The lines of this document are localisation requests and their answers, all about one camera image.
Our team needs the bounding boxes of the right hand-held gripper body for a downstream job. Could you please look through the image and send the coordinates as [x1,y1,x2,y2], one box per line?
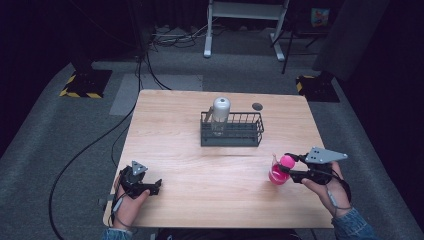
[303,146,349,186]

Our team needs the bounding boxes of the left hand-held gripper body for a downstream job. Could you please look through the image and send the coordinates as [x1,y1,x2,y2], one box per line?
[118,160,150,200]

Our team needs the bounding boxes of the pink bottle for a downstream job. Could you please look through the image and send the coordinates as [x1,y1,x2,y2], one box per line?
[268,153,297,186]

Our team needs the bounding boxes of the black wire basket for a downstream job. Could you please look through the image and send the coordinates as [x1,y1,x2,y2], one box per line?
[200,111,266,148]

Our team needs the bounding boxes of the clear bottle with grey lid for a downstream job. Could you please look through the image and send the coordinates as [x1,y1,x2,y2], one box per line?
[203,96,232,138]

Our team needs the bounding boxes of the person's right hand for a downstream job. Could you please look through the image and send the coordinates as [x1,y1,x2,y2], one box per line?
[301,161,353,218]

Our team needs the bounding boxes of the person's left hand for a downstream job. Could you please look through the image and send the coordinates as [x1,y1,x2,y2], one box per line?
[111,175,151,231]

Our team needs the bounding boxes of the black yellow striped stand base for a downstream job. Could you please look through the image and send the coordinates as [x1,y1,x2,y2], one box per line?
[295,70,341,103]
[59,54,114,100]

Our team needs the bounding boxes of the person's dark clothing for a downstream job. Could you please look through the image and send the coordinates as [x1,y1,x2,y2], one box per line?
[155,228,299,240]

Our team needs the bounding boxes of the black tripod stand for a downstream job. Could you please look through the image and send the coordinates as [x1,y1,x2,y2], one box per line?
[269,19,321,75]

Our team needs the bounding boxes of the grey curtain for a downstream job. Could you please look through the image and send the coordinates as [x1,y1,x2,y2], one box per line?
[312,0,391,82]

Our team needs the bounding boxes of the colourful box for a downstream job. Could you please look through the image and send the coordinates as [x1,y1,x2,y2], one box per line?
[310,7,331,28]

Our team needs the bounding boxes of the right hand-held gripper cable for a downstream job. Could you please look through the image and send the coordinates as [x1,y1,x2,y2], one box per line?
[323,171,353,218]

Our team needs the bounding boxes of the hand-held gripper cable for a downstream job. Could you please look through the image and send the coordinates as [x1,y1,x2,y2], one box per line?
[323,171,353,218]
[110,191,132,229]

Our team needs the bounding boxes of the left hand-held gripper cable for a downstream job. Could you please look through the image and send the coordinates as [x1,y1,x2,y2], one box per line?
[110,191,132,229]

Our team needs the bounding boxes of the grey metal table bracket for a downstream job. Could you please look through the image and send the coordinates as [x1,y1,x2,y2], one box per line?
[98,193,116,207]

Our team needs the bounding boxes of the thin black floor cable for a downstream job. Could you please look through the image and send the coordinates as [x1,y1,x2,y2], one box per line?
[110,122,132,169]

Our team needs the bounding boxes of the thick black floor cable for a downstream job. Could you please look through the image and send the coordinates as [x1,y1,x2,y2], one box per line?
[48,53,145,240]

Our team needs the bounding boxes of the tangle of floor cables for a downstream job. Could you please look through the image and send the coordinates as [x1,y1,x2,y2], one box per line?
[149,18,218,49]

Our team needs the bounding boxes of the white desk frame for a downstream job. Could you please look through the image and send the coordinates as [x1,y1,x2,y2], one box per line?
[203,0,290,62]

